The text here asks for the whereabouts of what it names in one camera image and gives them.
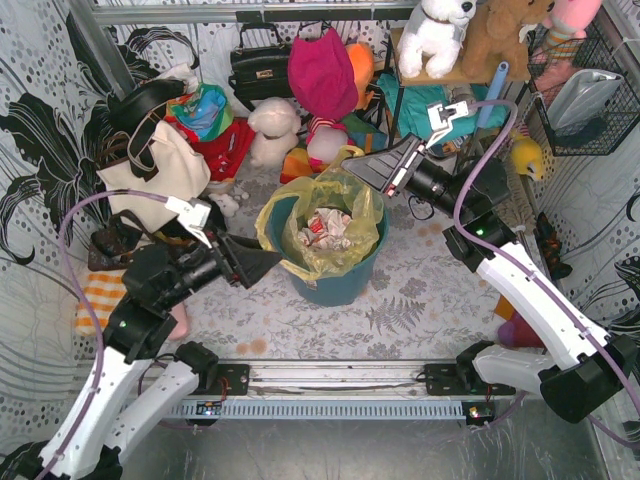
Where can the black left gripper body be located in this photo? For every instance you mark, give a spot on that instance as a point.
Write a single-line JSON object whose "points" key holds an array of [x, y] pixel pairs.
{"points": [[225, 261]]}

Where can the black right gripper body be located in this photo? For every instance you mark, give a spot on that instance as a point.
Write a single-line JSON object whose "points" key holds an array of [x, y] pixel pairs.
{"points": [[407, 167]]}

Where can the yellow plastic trash bag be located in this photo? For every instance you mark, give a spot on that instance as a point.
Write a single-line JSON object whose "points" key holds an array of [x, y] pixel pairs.
{"points": [[336, 189]]}

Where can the teal plastic trash bin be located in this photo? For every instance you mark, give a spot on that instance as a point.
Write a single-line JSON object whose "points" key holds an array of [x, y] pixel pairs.
{"points": [[328, 291]]}

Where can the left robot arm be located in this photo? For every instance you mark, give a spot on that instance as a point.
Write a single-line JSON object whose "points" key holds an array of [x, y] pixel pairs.
{"points": [[101, 430]]}

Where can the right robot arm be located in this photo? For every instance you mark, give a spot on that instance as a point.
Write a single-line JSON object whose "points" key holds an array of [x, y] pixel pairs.
{"points": [[584, 365]]}

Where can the crumpled paper trash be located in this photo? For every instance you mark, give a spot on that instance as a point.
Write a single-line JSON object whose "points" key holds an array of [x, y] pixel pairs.
{"points": [[325, 230]]}

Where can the cream canvas tote bag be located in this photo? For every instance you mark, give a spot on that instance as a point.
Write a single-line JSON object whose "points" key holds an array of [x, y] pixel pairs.
{"points": [[179, 171]]}

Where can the magenta cloth bag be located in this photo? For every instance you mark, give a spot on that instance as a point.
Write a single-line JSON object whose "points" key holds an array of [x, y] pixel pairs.
{"points": [[321, 76]]}

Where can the pink doll striped clothes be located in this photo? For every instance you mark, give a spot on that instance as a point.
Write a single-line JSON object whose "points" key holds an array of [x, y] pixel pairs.
{"points": [[324, 140]]}

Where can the teal folded cloth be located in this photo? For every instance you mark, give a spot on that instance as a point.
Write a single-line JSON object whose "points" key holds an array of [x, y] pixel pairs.
{"points": [[413, 116]]}

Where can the pink soft object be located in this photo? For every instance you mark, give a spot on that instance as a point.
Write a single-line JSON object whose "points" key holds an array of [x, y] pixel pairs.
{"points": [[182, 327]]}

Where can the rainbow striped cloth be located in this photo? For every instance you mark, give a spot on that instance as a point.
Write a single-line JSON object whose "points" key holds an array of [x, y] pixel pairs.
{"points": [[361, 134]]}

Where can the brown patterned handbag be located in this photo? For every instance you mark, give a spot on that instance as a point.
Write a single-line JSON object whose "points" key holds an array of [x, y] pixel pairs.
{"points": [[112, 247]]}

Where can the yellow plush duck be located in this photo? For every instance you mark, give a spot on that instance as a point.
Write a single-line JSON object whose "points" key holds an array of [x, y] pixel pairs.
{"points": [[526, 156]]}

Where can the orange white checked towel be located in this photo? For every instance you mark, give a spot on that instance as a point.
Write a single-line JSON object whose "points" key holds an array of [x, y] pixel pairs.
{"points": [[103, 290]]}

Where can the red cloth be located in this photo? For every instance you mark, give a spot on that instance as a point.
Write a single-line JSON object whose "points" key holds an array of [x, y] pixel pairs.
{"points": [[225, 154]]}

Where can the blue lint roller mop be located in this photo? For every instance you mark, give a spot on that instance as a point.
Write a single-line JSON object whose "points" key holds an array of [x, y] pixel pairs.
{"points": [[493, 93]]}

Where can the white fluffy plush lamb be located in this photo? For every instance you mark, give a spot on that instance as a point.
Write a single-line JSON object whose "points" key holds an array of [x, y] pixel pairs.
{"points": [[276, 125]]}

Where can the black orange toy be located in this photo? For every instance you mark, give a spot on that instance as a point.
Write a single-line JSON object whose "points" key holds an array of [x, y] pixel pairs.
{"points": [[550, 248]]}

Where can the white plush dog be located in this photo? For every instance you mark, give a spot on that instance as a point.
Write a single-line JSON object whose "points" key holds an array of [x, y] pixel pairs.
{"points": [[433, 36]]}

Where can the colourful patterned cloth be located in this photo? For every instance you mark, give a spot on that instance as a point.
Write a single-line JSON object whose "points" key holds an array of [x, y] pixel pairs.
{"points": [[201, 116]]}

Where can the black leather handbag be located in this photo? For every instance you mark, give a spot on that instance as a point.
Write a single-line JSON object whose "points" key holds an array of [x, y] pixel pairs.
{"points": [[260, 73]]}

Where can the brown teddy bear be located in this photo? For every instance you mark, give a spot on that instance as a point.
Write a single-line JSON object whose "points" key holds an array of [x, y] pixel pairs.
{"points": [[498, 29]]}

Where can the silver foil pouch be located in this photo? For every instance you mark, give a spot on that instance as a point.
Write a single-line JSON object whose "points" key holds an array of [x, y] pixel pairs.
{"points": [[582, 97]]}

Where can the black hat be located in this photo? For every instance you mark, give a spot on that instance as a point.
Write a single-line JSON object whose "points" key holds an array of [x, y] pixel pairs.
{"points": [[127, 113]]}

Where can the pink plush toy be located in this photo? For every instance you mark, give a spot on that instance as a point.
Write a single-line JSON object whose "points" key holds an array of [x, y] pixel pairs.
{"points": [[565, 27]]}

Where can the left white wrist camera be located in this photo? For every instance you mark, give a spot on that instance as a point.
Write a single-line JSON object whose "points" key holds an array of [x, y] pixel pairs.
{"points": [[192, 215]]}

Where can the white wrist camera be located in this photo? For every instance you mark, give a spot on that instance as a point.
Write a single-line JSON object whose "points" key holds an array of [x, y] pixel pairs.
{"points": [[441, 118], [192, 215]]}

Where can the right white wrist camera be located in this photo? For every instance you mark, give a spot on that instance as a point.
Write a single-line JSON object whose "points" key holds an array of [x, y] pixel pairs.
{"points": [[441, 118]]}

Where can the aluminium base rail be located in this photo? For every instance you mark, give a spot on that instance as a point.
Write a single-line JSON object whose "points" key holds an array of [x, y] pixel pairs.
{"points": [[309, 380]]}

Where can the black wire basket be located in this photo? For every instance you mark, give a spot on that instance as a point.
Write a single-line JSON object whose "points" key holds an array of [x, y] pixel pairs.
{"points": [[602, 134]]}

